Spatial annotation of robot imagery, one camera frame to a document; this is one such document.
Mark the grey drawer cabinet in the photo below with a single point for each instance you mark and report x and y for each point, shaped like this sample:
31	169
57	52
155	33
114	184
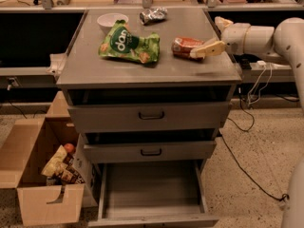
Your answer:
88	79

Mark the white charger with cable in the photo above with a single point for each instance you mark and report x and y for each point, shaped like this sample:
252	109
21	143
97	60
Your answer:
254	94

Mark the brown snack packet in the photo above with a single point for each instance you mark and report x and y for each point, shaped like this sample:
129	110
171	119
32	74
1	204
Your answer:
65	171

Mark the grey drawer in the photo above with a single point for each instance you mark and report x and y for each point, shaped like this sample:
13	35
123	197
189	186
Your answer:
148	117
149	151
156	194

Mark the white bowl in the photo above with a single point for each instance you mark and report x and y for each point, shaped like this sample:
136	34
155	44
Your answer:
107	21

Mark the grey top drawer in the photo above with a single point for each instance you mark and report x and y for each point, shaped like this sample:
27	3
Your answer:
148	117

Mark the open cardboard box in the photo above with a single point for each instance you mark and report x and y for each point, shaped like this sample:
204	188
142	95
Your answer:
29	146

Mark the orange fruit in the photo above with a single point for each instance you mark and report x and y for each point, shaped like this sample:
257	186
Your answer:
70	148

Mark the green chip bag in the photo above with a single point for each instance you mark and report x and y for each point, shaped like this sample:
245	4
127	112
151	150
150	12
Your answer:
122	44

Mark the yellow snack bag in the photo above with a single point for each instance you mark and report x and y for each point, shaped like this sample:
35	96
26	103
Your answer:
57	158

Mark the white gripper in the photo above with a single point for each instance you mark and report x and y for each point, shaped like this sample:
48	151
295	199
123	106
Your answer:
235	37

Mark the grey bottom drawer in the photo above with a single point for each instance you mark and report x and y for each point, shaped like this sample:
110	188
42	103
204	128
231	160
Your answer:
156	194

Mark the grey middle drawer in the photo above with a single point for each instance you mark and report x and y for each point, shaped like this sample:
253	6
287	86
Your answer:
149	151

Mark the white power strip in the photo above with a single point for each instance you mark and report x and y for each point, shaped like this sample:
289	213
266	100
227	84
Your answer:
279	66

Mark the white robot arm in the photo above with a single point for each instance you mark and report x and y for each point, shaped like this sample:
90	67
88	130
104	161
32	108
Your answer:
283	43

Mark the crumpled silver foil bag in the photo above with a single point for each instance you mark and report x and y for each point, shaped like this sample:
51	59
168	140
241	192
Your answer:
153	15

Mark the red coke can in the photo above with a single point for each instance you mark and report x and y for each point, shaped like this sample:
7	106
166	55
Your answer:
181	46

